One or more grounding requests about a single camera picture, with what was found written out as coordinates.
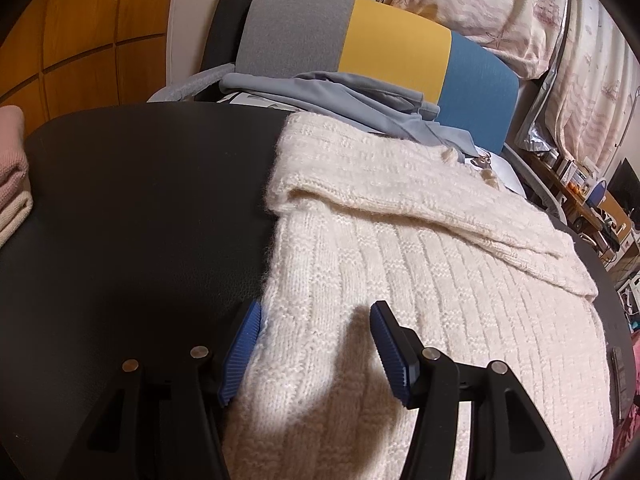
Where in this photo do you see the cream knit sweater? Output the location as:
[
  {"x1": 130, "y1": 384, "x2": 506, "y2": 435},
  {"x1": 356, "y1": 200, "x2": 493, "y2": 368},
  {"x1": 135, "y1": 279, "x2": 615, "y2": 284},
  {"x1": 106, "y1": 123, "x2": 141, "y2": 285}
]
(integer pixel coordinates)
[{"x1": 224, "y1": 113, "x2": 614, "y2": 479}]

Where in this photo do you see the wooden desk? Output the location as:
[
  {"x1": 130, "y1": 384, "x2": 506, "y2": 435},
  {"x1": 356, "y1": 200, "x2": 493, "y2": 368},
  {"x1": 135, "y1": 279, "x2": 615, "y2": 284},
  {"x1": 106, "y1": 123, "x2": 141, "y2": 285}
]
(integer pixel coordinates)
[{"x1": 521, "y1": 151, "x2": 634, "y2": 270}]

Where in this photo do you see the folded cream cloth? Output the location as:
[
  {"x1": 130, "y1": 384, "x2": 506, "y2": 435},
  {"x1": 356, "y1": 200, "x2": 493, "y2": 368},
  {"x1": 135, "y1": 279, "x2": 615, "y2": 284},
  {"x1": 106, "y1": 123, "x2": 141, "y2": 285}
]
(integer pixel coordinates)
[{"x1": 0, "y1": 191, "x2": 34, "y2": 247}]

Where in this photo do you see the white printed seat cushion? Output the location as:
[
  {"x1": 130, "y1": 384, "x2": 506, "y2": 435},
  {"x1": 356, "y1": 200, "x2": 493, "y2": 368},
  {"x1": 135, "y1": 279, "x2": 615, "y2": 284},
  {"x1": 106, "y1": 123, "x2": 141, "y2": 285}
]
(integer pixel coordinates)
[{"x1": 226, "y1": 90, "x2": 526, "y2": 196}]

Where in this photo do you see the black monitor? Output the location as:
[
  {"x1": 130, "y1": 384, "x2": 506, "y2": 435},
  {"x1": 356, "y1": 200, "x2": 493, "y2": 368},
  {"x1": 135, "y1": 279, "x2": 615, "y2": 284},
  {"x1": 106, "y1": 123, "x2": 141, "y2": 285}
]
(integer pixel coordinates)
[{"x1": 608, "y1": 158, "x2": 640, "y2": 224}]

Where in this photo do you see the folded pink cloth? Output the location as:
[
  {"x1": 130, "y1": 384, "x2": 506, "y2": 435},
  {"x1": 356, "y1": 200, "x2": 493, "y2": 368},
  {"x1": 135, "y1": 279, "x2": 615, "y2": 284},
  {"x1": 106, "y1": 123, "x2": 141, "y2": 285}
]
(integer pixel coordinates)
[{"x1": 0, "y1": 105, "x2": 28, "y2": 209}]

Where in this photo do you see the grey blue garment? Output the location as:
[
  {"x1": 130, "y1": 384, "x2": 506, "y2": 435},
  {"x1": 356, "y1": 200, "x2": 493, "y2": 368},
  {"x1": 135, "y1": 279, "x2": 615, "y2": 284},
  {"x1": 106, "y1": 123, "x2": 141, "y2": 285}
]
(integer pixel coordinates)
[{"x1": 220, "y1": 72, "x2": 480, "y2": 159}]

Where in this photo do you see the wooden wardrobe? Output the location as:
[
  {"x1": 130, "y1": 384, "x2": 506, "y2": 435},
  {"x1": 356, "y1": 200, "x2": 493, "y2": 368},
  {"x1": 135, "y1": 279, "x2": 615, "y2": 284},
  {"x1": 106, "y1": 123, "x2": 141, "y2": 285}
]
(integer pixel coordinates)
[{"x1": 1, "y1": 0, "x2": 170, "y2": 133}]

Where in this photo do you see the grey yellow blue chair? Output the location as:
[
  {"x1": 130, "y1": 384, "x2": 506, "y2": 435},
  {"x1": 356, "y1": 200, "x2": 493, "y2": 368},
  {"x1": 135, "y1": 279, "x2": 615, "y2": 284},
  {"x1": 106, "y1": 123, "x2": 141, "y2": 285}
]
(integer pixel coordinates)
[{"x1": 151, "y1": 0, "x2": 564, "y2": 218}]

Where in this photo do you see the black rolled mat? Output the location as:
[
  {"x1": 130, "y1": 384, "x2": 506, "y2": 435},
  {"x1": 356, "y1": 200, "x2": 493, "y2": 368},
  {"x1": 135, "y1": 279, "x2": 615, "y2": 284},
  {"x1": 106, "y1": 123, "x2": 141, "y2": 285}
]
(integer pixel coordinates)
[{"x1": 200, "y1": 0, "x2": 252, "y2": 72}]

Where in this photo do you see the pink patterned curtain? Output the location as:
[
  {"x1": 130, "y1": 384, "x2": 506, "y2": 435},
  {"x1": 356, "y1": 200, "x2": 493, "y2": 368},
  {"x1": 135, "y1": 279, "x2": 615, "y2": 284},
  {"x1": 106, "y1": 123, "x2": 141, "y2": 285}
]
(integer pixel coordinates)
[{"x1": 383, "y1": 0, "x2": 639, "y2": 169}]

